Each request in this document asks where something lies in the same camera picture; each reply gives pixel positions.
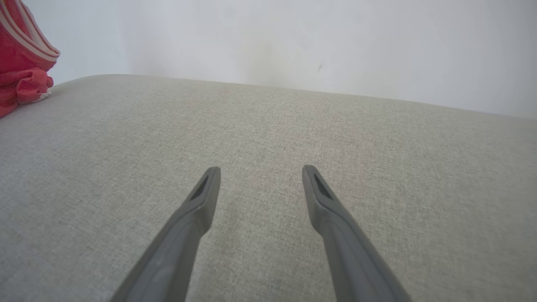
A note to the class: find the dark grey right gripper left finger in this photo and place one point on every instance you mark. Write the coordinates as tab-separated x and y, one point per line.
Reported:
176	247

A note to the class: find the red garment with white stripes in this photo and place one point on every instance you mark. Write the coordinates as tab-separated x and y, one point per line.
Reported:
19	54

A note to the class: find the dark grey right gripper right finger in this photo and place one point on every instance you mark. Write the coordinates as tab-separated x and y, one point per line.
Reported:
348	251

